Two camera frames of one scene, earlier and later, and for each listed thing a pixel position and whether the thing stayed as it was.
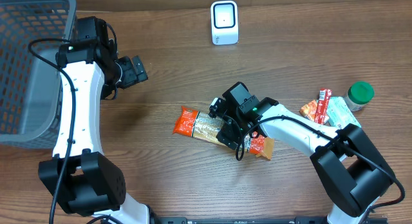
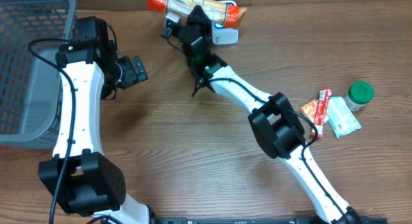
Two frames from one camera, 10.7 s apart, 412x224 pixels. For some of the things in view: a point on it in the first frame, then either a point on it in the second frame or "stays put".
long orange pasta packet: (199, 124) to (219, 11)
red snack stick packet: (321, 112) stays put
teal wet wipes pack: (339, 114) stays put
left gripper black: (129, 73) stays put
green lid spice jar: (358, 94) stays put
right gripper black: (225, 136) to (197, 18)
